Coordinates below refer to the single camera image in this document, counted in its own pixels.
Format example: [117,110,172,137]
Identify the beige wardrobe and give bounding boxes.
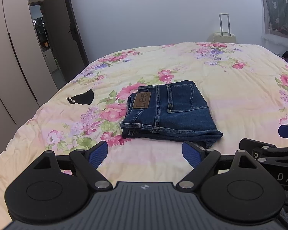
[0,0,57,154]

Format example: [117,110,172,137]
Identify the cream hard-shell suitcase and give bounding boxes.
[213,13,236,43]

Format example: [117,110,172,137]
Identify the grey patterned window curtain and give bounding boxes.
[262,0,288,39]

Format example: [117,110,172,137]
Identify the blue denim jeans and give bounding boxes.
[120,80,223,148]

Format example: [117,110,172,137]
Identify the dark brown bedroom door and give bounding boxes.
[41,0,89,82]

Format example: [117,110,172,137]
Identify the small black pouch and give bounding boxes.
[67,89,94,105]

